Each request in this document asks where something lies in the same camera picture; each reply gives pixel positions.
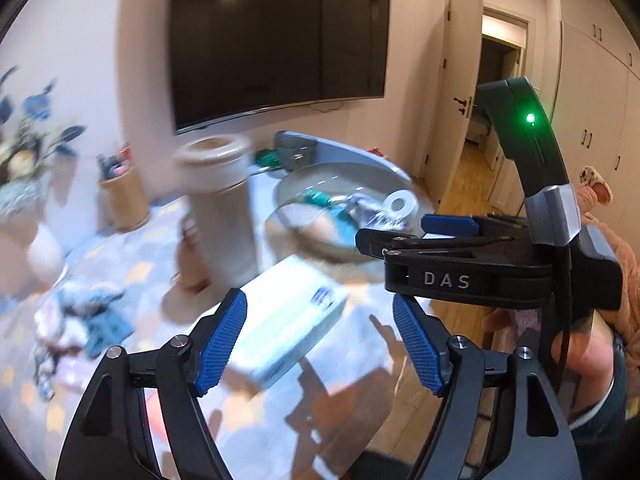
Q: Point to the white tape roll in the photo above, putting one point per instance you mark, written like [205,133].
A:
[410,202]

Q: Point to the artificial flowers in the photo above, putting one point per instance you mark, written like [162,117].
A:
[30,150]

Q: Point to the dark striped sock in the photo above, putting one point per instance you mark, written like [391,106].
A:
[45,375]

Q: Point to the white wardrobe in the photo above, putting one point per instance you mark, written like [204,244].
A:
[595,85]

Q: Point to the white and blue box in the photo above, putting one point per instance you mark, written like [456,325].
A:
[285,320]

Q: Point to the red packet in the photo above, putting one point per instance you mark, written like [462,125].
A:
[155,425]

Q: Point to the beige cylinder container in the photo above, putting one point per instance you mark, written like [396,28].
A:
[220,220]

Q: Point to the bunch of pens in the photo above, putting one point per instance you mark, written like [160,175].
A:
[112,162]

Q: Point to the green packet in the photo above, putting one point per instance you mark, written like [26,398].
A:
[266,159]

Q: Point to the wooden pen holder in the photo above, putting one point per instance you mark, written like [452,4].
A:
[125,200]

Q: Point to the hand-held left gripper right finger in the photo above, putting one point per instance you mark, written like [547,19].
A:
[417,340]

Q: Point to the person's right hand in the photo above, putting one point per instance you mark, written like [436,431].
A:
[595,355]

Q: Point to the round grey basin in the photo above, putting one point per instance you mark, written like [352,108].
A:
[325,177]

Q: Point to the thin metal stick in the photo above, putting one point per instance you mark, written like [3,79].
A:
[262,170]

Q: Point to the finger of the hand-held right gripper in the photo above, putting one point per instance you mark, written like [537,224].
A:
[380,242]
[450,223]

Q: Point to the grey plush item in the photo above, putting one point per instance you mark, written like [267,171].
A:
[80,297]

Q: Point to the small red item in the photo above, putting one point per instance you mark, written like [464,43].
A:
[377,153]

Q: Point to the black wall television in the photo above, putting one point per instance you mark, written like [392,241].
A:
[275,35]

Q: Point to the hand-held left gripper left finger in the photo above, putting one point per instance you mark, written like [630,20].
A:
[222,340]

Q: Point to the white door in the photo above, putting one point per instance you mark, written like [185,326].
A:
[450,60]

